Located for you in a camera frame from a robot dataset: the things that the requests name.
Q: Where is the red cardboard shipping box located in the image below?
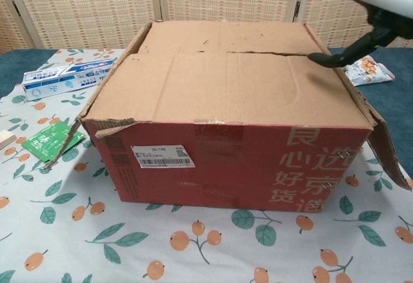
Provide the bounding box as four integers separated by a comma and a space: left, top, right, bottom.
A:
45, 18, 412, 215

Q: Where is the blue white toothpaste box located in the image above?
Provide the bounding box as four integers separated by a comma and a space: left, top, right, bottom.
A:
23, 59, 114, 101

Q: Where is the white rectangular block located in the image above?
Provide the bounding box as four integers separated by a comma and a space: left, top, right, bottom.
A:
0, 130, 17, 151

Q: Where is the white blue snack bag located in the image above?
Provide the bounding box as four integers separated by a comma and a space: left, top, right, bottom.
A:
341, 55, 396, 87

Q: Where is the bamboo folding screen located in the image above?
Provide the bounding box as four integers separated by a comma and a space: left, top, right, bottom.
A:
0, 0, 413, 55

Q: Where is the green tea sachet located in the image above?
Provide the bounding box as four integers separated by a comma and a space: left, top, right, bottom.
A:
21, 122, 85, 162

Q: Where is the floral fruit print tablecloth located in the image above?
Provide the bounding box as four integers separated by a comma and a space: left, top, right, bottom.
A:
0, 48, 413, 283

